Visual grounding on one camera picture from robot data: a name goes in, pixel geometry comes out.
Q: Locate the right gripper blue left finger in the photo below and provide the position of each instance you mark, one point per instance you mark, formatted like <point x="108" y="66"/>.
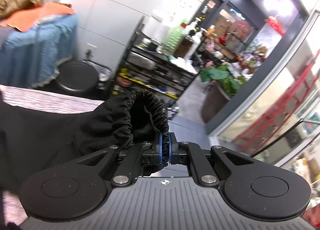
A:
<point x="152" y="151"/>

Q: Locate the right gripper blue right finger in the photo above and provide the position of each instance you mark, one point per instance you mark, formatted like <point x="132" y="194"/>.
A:
<point x="176" y="154"/>

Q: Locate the black BLAENZAIGA jacket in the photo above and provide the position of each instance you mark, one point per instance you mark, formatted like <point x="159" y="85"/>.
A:
<point x="33" y="140"/>

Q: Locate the black metal storage rack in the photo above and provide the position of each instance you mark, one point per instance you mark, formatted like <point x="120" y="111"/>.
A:
<point x="140" y="68"/>

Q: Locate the green potted plant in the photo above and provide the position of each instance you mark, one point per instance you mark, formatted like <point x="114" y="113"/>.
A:
<point x="224" y="78"/>

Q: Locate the dark brown bottle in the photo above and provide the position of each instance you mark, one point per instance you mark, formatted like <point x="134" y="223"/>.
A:
<point x="185" y="44"/>

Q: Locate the black round stool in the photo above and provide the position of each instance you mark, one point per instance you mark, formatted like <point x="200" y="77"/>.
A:
<point x="77" y="77"/>

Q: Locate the green plastic bottle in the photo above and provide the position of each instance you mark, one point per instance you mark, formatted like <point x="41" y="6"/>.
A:
<point x="173" y="38"/>

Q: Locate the white pump bottle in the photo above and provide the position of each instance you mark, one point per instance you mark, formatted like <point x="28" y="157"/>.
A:
<point x="195" y="40"/>

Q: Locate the pink knitted blanket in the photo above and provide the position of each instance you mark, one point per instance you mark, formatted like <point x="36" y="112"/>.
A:
<point x="47" y="101"/>

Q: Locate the orange cloth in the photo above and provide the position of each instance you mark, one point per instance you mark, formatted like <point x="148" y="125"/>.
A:
<point x="23" y="20"/>

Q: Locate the wall power socket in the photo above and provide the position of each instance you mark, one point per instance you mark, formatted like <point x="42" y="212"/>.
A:
<point x="89" y="51"/>

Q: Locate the red ladder frame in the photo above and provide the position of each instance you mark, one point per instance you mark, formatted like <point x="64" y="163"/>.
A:
<point x="260" y="132"/>

